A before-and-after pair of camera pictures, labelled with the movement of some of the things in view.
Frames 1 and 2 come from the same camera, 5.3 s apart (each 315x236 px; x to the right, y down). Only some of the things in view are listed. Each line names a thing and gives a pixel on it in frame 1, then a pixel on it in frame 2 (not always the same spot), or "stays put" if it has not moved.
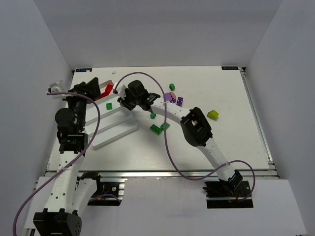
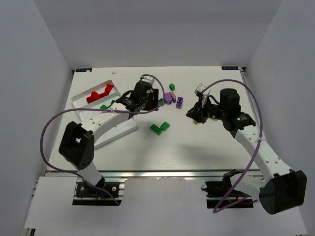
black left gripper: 82,89 to 152,99
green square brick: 162,126 stays put
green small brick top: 172,87 stays put
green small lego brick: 109,106 to 104,107
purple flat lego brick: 179,102 stays put
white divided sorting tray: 115,119 stays put
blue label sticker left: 84,70 stays put
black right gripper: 128,101 to 199,113
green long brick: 156,130 stays put
